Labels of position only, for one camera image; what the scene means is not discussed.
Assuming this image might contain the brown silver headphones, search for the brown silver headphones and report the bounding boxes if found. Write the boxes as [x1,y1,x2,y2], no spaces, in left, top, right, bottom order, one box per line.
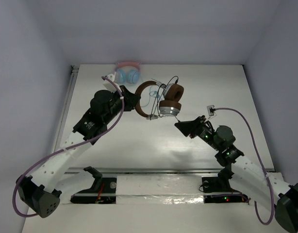
[135,81,184,120]

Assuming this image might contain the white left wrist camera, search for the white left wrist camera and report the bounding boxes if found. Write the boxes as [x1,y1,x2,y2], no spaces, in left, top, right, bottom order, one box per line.
[102,72,119,92]

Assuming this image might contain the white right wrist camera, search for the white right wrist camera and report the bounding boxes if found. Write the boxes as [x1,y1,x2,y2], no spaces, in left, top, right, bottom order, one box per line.
[207,105,216,120]

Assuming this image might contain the blue pink headphones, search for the blue pink headphones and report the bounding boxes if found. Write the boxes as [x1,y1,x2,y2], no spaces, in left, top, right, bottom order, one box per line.
[115,61,141,84]

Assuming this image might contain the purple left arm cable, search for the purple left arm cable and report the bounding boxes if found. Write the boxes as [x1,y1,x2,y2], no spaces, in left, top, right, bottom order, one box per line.
[12,76,125,217]

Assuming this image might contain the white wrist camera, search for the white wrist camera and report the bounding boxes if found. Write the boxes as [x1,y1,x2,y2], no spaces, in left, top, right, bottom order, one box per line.
[102,72,119,92]
[207,105,216,120]

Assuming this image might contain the thin blue headphone cable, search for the thin blue headphone cable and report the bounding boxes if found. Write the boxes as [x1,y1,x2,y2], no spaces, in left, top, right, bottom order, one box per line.
[139,80,164,108]

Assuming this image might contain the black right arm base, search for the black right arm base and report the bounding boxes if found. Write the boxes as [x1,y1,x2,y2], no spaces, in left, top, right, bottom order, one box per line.
[199,168,250,204]

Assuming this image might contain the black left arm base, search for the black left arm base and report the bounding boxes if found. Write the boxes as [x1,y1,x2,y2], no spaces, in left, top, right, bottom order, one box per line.
[70,166,117,204]

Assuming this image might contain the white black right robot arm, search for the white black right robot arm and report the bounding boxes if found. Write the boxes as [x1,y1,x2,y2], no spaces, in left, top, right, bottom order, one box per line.
[175,116,298,233]

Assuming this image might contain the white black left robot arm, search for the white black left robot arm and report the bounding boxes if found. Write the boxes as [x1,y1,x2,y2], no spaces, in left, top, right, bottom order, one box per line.
[14,85,140,218]

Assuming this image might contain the thin black headphone cable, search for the thin black headphone cable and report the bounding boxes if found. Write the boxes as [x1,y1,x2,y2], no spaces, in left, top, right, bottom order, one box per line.
[149,76,181,123]

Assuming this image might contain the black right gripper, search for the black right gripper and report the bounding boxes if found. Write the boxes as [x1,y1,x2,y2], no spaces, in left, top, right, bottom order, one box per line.
[175,115,221,151]

